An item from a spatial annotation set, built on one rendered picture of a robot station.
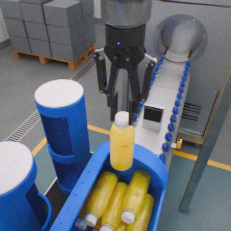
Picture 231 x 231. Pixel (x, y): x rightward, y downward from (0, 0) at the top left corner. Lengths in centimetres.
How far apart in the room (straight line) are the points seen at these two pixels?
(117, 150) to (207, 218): 158
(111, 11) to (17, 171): 76
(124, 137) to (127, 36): 25
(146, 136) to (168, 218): 96
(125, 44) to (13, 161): 76
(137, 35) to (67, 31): 312
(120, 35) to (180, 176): 195
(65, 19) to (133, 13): 308
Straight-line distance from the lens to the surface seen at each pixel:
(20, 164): 102
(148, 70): 46
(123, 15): 40
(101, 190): 77
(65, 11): 342
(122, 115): 56
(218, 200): 223
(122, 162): 64
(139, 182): 80
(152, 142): 120
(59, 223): 66
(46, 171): 230
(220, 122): 135
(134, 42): 43
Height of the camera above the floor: 179
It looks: 41 degrees down
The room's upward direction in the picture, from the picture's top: straight up
